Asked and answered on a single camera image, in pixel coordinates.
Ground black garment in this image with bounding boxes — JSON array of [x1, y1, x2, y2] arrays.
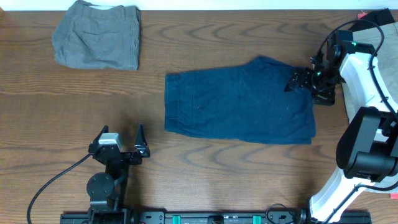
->
[[349, 8, 396, 32]]

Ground folded grey shorts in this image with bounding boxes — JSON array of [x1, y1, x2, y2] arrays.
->
[[52, 1, 141, 70]]

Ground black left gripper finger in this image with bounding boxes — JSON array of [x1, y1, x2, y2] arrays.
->
[[92, 125, 109, 144], [134, 123, 150, 157]]

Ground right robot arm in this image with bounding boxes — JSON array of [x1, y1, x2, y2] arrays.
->
[[164, 29, 397, 223]]

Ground beige khaki shorts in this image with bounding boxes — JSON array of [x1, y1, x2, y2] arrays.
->
[[340, 23, 397, 121]]

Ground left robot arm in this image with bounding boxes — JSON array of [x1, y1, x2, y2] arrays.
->
[[86, 125, 149, 224]]

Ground navy blue shorts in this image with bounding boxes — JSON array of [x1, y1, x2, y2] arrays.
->
[[164, 56, 316, 144]]

